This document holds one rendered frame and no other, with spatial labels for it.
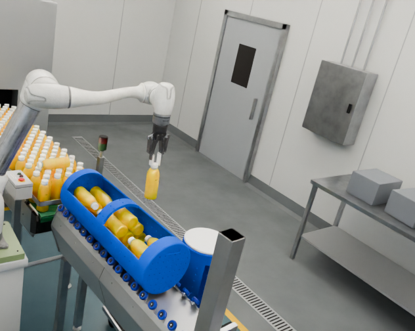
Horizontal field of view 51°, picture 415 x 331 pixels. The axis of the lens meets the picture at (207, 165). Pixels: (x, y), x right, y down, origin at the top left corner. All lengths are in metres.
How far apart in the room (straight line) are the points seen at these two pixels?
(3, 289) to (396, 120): 3.92
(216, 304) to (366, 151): 3.90
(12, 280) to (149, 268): 0.68
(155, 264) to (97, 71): 5.55
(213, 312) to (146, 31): 6.54
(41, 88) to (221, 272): 1.16
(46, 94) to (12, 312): 1.10
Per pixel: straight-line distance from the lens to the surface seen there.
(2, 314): 2.45
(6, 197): 3.26
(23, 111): 2.21
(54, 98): 2.02
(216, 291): 1.34
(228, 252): 1.26
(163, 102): 2.18
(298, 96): 5.61
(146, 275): 2.06
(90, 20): 7.13
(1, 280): 2.31
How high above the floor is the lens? 2.31
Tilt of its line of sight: 21 degrees down
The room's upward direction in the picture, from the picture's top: 13 degrees clockwise
